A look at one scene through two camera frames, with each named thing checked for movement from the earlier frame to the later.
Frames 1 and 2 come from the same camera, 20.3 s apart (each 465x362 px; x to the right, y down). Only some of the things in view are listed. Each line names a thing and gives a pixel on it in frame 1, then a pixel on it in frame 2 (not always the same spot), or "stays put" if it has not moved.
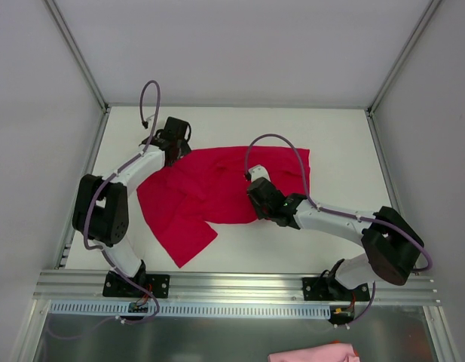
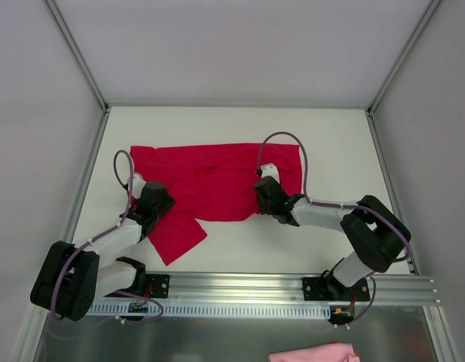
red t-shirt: [209, 185] stays put
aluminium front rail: [199, 286] stays put
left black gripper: [175, 151] -> [140, 204]
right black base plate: [328, 289] stays put
